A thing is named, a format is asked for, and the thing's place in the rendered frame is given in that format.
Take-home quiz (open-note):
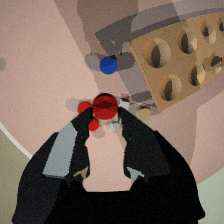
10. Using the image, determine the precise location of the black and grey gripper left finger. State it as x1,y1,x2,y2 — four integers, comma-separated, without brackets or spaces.
12,107,93,224

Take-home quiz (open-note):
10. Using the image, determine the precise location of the blue disc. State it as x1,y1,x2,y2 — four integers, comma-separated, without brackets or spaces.
99,57,118,75

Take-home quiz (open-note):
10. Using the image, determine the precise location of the tan tray with round pockets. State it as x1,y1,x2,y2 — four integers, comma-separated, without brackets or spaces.
126,12,224,112

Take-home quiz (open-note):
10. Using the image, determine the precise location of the tan disc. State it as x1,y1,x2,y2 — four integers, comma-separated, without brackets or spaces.
136,106,151,121

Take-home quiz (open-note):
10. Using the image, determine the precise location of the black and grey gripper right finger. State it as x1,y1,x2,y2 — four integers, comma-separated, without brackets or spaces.
118,106,206,220

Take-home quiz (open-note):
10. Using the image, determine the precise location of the red disc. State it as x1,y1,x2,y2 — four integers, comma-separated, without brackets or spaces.
89,117,99,131
92,93,118,120
77,101,92,114

